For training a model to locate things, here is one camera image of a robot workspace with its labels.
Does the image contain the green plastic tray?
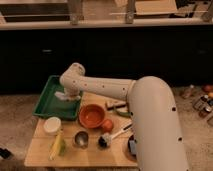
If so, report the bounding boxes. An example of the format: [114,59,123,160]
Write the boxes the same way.
[33,75,81,121]

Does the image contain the wooden railing shelf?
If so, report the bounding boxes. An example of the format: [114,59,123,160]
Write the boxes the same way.
[0,0,213,30]

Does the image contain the orange ball on floor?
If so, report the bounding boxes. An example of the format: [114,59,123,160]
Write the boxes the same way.
[202,85,213,93]

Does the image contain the dark object on floor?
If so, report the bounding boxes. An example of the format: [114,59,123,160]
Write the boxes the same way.
[0,148,12,159]

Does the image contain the dish brush with white handle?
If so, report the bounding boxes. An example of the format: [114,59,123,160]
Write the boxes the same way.
[98,124,132,148]

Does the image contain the metal cup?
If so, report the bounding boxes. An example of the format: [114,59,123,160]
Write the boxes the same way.
[74,131,89,148]

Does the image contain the bottle on floor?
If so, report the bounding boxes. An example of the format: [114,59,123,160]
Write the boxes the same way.
[181,85,194,99]

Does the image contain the white round container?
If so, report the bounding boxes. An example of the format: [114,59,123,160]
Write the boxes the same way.
[43,117,61,135]

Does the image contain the orange tomato toy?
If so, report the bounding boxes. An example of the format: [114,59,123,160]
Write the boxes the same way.
[101,119,114,132]

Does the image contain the yellow corn cob toy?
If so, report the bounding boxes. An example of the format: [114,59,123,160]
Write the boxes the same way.
[49,131,63,160]

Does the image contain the box of small items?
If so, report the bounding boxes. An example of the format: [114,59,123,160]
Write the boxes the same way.
[193,95,212,118]

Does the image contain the orange bowl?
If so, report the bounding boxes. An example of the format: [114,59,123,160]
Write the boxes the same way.
[78,104,105,129]

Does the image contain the blue sponge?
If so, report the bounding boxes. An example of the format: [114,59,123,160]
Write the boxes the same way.
[129,140,136,155]

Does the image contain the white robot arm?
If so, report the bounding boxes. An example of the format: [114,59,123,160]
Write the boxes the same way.
[60,63,189,171]

